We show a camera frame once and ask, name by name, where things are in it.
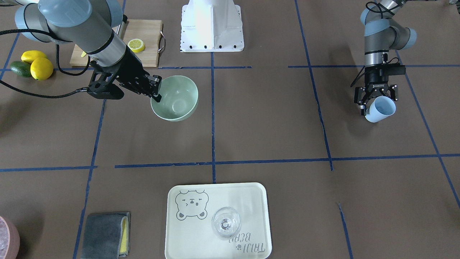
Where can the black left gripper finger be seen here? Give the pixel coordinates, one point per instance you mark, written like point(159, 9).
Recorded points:
point(363, 109)

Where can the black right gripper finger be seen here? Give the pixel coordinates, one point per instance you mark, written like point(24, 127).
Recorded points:
point(155, 96)

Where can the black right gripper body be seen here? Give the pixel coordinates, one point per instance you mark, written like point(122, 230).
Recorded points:
point(130, 71)

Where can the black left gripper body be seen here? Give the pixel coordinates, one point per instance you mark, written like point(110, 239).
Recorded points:
point(376, 77)

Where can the light blue plastic cup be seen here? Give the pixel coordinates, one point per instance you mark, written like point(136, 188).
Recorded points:
point(381, 108)

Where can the green ceramic bowl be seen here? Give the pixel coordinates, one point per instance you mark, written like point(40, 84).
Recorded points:
point(179, 98)

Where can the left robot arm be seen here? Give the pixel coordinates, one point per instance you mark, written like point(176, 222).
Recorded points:
point(381, 35)

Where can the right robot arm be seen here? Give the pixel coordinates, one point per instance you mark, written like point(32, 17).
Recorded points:
point(89, 24)

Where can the pink bowl with ice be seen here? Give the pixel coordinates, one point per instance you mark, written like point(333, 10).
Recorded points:
point(10, 240)

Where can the half lemon slice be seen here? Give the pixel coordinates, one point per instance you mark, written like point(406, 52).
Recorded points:
point(136, 45)

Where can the yellow lemon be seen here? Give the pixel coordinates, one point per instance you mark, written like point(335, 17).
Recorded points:
point(32, 55)
point(41, 69)

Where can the green avocado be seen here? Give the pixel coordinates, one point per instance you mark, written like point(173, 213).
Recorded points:
point(21, 68)

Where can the cream bear tray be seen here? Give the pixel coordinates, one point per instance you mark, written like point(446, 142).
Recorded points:
point(190, 209)

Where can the clear wine glass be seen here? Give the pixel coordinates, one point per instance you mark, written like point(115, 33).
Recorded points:
point(226, 223)

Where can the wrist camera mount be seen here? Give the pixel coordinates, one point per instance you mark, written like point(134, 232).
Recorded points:
point(101, 86)

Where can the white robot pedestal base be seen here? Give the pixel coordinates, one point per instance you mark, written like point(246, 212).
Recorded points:
point(211, 26)

